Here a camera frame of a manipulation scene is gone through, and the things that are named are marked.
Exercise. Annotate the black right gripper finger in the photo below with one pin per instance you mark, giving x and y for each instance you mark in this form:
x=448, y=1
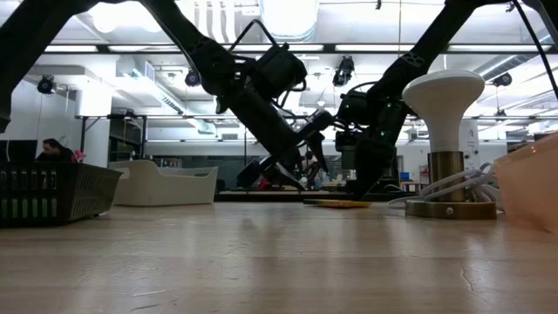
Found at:
x=348, y=150
x=368, y=174

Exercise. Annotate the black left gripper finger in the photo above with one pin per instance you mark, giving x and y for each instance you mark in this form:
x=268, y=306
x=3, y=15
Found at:
x=320, y=139
x=270, y=172

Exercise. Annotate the yellow green crayon box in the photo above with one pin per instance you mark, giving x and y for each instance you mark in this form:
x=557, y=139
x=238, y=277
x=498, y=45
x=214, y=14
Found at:
x=338, y=203

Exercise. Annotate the white bulb brass lamp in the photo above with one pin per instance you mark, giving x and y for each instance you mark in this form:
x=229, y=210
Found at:
x=442, y=104

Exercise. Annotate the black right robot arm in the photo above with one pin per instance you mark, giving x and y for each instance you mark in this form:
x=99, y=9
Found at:
x=418, y=56

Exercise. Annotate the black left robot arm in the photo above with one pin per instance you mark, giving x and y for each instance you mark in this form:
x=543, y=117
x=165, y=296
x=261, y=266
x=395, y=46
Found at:
x=187, y=39

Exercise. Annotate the person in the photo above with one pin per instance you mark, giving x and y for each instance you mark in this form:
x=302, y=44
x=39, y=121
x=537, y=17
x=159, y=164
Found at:
x=310, y=168
x=54, y=152

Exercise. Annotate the black ceiling spotlight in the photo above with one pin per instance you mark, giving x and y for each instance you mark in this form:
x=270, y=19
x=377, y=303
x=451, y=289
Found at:
x=45, y=85
x=502, y=79
x=192, y=79

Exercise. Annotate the white plastic bin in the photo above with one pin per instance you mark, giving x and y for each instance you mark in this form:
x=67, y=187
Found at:
x=161, y=187

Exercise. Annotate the orange translucent folder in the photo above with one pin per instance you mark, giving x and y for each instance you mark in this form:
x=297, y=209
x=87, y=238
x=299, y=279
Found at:
x=534, y=183

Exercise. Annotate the black mesh basket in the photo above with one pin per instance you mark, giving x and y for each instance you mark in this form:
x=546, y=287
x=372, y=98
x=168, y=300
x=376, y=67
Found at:
x=87, y=192

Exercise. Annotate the black monitor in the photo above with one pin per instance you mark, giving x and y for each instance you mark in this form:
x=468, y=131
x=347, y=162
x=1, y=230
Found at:
x=17, y=152

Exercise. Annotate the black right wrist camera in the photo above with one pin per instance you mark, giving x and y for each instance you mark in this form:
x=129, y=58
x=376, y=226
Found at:
x=354, y=107

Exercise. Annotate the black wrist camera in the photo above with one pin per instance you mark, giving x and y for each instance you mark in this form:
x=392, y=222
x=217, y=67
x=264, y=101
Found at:
x=354, y=107
x=279, y=70

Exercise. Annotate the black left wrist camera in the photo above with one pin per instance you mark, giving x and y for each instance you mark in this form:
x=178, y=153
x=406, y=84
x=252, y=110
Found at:
x=279, y=70

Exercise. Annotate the black overhead camera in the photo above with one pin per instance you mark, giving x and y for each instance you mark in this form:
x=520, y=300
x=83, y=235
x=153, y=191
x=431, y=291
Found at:
x=344, y=72

